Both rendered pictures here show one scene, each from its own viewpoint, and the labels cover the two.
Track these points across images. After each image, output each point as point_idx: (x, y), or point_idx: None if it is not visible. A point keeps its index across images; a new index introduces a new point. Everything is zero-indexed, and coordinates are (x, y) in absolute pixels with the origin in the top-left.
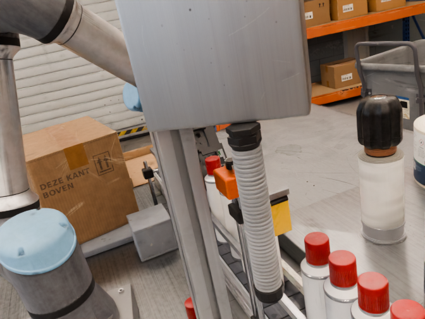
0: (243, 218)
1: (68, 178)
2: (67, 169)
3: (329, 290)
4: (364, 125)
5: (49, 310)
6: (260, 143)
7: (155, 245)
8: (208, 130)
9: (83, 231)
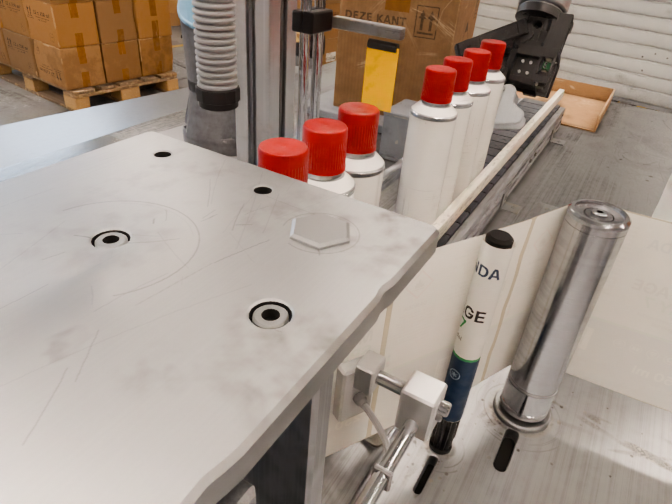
0: (297, 22)
1: (378, 18)
2: (382, 7)
3: None
4: None
5: (192, 79)
6: None
7: (400, 146)
8: (559, 23)
9: None
